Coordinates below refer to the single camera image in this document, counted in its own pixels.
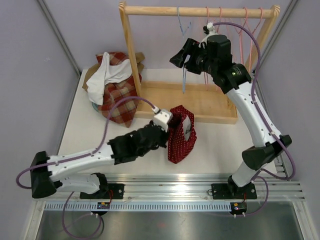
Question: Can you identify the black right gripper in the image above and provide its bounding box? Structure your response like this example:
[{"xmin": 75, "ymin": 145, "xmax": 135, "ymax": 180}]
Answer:
[{"xmin": 170, "ymin": 38, "xmax": 217, "ymax": 76}]

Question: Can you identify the blue wire hanger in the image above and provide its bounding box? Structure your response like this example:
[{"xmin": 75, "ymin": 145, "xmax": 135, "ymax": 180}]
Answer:
[{"xmin": 177, "ymin": 6, "xmax": 192, "ymax": 94}]

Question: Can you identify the red polka dot skirt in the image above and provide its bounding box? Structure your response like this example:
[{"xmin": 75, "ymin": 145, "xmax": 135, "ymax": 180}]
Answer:
[{"xmin": 167, "ymin": 105, "xmax": 197, "ymax": 164}]

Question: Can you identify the tan skirt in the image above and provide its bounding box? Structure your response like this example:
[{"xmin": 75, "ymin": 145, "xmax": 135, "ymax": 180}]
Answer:
[{"xmin": 82, "ymin": 52, "xmax": 145, "ymax": 91}]

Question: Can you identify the red plaid skirt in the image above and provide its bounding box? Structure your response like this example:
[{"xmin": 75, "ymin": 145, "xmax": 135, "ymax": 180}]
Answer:
[{"xmin": 95, "ymin": 51, "xmax": 143, "ymax": 129}]

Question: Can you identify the pink wire hanger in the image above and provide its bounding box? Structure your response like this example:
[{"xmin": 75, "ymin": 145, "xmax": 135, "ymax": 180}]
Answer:
[
  {"xmin": 235, "ymin": 7, "xmax": 249, "ymax": 65},
  {"xmin": 249, "ymin": 7, "xmax": 263, "ymax": 72},
  {"xmin": 204, "ymin": 6, "xmax": 210, "ymax": 88},
  {"xmin": 216, "ymin": 6, "xmax": 234, "ymax": 55}
]

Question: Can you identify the small white skirt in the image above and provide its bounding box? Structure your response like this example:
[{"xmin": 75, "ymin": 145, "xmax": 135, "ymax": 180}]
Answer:
[{"xmin": 86, "ymin": 52, "xmax": 132, "ymax": 105}]

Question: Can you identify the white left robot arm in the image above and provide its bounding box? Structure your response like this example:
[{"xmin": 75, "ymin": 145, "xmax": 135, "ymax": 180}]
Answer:
[{"xmin": 30, "ymin": 121, "xmax": 169, "ymax": 199}]

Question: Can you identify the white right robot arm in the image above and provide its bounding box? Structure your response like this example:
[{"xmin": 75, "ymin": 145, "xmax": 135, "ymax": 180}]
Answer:
[{"xmin": 169, "ymin": 34, "xmax": 292, "ymax": 198}]

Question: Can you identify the wooden clothes rack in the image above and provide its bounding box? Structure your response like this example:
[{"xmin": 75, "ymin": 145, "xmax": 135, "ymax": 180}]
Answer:
[{"xmin": 118, "ymin": 1, "xmax": 280, "ymax": 125}]

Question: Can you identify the teal plastic bin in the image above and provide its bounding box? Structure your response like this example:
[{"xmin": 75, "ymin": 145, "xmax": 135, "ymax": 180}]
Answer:
[{"xmin": 91, "ymin": 102, "xmax": 100, "ymax": 113}]

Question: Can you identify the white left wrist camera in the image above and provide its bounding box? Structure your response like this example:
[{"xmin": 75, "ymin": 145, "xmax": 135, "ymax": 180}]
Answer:
[{"xmin": 152, "ymin": 106, "xmax": 173, "ymax": 132}]

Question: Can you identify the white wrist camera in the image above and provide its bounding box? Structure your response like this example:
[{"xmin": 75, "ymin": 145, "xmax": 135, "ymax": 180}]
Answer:
[
  {"xmin": 198, "ymin": 22, "xmax": 218, "ymax": 47},
  {"xmin": 152, "ymin": 106, "xmax": 173, "ymax": 132}
]

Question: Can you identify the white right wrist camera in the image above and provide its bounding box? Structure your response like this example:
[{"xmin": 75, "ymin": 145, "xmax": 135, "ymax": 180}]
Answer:
[{"xmin": 198, "ymin": 22, "xmax": 218, "ymax": 47}]

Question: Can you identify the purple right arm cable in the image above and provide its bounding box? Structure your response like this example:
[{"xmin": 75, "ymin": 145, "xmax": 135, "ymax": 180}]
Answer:
[{"xmin": 207, "ymin": 21, "xmax": 297, "ymax": 217}]

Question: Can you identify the slotted cable duct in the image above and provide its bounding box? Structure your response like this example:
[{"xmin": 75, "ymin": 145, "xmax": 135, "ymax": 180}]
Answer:
[{"xmin": 44, "ymin": 201, "xmax": 231, "ymax": 212}]

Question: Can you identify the aluminium frame rail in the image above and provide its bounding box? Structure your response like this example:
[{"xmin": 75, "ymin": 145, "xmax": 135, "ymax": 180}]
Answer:
[{"xmin": 34, "ymin": 0, "xmax": 308, "ymax": 203}]

